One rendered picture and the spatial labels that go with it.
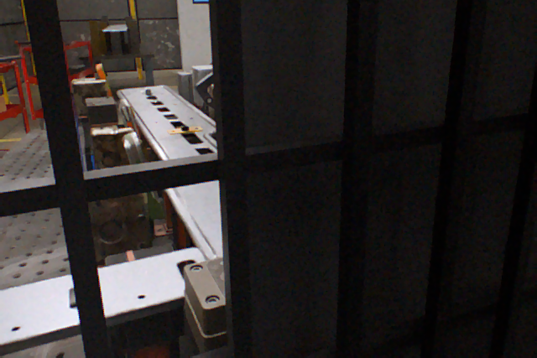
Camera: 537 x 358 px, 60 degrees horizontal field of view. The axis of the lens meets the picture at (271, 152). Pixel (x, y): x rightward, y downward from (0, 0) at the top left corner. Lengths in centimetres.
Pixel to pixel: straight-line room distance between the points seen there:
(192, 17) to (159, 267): 746
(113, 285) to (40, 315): 8
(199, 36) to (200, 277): 759
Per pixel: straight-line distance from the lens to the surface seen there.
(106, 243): 74
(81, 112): 169
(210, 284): 44
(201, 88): 66
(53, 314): 55
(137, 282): 56
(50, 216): 154
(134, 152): 70
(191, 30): 796
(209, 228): 66
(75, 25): 888
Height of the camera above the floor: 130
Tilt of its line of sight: 18 degrees down
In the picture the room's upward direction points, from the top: 1 degrees counter-clockwise
